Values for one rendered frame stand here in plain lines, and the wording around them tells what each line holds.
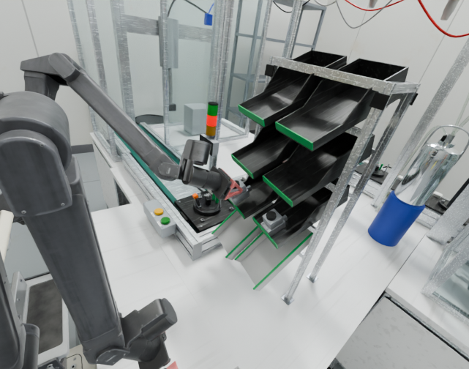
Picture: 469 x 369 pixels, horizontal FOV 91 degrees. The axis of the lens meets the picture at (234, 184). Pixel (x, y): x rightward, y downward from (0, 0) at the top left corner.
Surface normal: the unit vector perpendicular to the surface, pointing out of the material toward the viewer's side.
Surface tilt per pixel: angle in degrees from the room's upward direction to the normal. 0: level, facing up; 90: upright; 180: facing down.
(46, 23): 90
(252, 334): 0
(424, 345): 90
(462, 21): 90
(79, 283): 90
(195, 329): 0
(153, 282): 0
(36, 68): 55
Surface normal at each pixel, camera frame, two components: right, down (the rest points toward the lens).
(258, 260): -0.51, -0.47
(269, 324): 0.14, -0.83
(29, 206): 0.52, 0.53
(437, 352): -0.77, 0.25
